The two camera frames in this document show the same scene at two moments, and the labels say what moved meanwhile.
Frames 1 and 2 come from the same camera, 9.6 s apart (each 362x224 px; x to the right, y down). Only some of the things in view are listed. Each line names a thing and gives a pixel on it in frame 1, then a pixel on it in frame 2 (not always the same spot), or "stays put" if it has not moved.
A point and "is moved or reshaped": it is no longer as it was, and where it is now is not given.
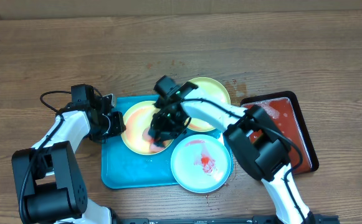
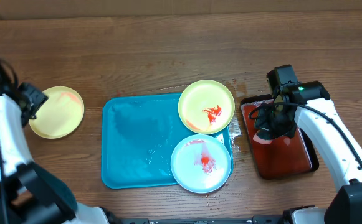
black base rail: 315,219 stays put
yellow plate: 138,116 -> 61,115
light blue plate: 201,163 stays put
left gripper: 118,127 -> 38,98
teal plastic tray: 121,168 stays put
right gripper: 165,131 -> 262,124
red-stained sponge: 153,147 is moved or reshaped
